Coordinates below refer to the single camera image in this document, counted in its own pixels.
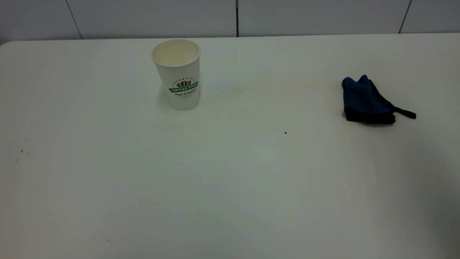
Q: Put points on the white paper coffee cup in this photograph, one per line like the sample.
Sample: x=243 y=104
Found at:
x=178 y=79

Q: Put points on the blue cloth with black trim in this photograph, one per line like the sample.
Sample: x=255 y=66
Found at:
x=364 y=102

